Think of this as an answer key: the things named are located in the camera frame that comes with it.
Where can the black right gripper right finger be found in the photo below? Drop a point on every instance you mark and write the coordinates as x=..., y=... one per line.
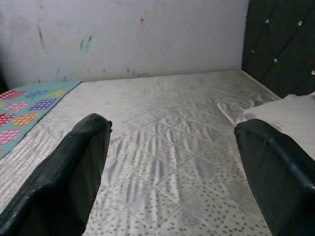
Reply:
x=283, y=186

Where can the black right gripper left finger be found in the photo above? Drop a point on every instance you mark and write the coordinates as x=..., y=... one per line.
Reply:
x=56, y=186

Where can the white pillow with green tree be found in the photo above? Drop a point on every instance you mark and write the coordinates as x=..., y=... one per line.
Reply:
x=290, y=115

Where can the teal blanket with colourful shapes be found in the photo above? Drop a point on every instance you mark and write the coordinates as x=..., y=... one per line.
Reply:
x=24, y=108

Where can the white dotted mattress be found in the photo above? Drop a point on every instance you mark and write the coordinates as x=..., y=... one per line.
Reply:
x=160, y=123

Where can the black tufted headboard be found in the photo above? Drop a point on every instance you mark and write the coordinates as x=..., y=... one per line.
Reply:
x=278, y=44

